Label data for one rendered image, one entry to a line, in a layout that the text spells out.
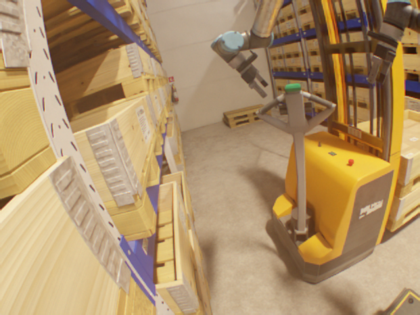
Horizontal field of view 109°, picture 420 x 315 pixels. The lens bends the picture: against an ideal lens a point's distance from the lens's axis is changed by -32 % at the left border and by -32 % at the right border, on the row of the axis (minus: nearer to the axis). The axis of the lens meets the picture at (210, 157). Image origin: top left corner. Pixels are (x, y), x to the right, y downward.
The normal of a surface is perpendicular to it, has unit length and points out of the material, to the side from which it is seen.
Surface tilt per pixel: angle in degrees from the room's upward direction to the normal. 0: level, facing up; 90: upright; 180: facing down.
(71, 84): 90
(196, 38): 90
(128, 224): 90
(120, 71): 90
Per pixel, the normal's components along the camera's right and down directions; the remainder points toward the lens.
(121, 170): 0.17, 0.34
